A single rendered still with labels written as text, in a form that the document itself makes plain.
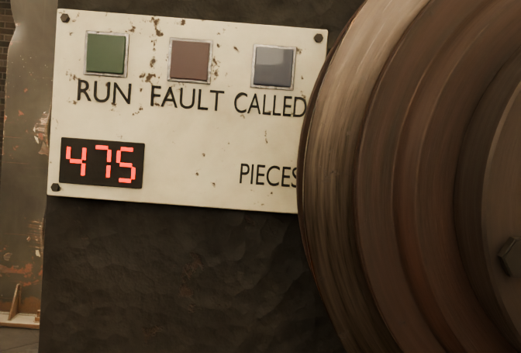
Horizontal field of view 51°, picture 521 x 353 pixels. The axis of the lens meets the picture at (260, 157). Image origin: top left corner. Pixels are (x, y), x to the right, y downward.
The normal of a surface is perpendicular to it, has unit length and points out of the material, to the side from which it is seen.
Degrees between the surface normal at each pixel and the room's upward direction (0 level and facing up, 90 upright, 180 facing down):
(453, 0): 90
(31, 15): 90
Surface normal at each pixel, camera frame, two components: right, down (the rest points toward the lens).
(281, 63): 0.01, 0.05
